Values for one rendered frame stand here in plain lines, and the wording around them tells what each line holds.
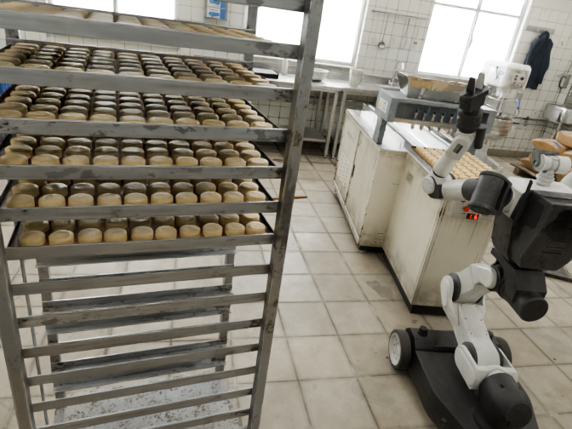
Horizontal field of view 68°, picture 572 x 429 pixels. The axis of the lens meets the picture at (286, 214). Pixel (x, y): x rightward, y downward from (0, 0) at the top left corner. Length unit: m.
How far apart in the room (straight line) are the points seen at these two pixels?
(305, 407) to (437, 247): 1.14
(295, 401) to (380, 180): 1.62
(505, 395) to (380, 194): 1.60
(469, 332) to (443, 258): 0.57
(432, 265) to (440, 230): 0.23
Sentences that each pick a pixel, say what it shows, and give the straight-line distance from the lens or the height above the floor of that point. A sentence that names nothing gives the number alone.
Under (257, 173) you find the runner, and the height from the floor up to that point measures 1.23.
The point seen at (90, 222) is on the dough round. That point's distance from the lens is 1.12.
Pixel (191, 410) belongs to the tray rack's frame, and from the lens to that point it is 1.84.
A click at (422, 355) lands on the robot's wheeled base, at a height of 0.17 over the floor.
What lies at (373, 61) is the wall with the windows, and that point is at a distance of 6.12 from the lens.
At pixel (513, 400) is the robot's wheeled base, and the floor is 0.35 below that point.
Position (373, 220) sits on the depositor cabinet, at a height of 0.31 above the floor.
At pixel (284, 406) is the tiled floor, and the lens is 2.08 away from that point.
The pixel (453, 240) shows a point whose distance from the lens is 2.58.
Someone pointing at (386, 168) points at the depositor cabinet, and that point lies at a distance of 3.02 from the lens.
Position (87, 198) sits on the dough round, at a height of 1.15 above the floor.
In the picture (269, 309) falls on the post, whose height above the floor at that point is 0.85.
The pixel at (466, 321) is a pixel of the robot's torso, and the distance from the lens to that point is 2.23.
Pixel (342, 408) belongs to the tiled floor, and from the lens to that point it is 2.13.
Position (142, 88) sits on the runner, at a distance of 0.90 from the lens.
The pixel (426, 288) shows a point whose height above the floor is 0.21.
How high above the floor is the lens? 1.57
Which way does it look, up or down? 25 degrees down
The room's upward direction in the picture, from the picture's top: 8 degrees clockwise
